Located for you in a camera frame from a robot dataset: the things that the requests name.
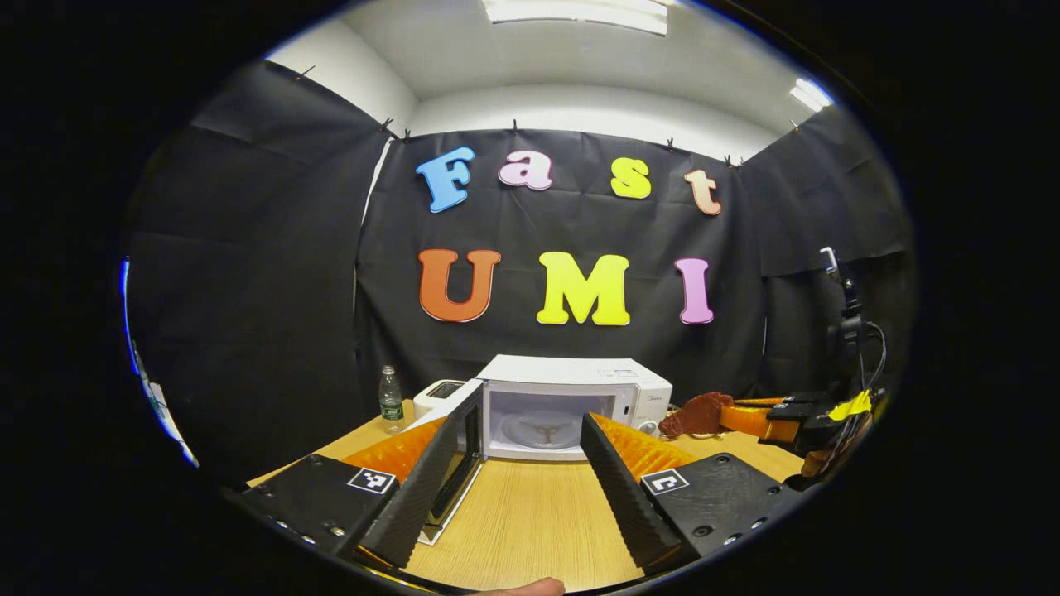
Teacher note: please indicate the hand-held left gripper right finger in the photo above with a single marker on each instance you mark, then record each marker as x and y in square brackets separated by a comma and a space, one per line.
[629, 497]

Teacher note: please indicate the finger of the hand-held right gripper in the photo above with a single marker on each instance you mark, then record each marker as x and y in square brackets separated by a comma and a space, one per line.
[803, 398]
[754, 422]

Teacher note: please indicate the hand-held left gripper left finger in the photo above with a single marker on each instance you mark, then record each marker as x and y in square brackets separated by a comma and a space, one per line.
[418, 492]

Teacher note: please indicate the red meat piece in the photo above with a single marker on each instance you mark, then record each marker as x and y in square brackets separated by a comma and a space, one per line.
[696, 414]

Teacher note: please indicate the white microwave oven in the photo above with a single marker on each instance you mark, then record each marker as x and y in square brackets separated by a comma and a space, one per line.
[580, 372]

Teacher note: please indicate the glass turntable plate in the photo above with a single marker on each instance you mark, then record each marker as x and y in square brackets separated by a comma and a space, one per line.
[563, 434]

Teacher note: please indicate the clear plastic water bottle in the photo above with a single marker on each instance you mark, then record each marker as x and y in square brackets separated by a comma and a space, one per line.
[391, 406]

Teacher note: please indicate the white toaster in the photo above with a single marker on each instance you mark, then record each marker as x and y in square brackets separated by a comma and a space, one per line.
[431, 401]

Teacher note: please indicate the small ceiling light panel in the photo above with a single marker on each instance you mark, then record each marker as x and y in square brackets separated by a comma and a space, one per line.
[810, 93]

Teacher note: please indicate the black backdrop cloth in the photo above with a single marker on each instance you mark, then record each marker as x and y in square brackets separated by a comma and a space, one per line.
[563, 223]

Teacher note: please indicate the row of black cloth clips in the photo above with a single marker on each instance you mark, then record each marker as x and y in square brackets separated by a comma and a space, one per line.
[514, 127]

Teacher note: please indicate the large ceiling light panel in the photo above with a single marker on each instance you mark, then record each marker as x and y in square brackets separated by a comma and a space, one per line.
[580, 12]

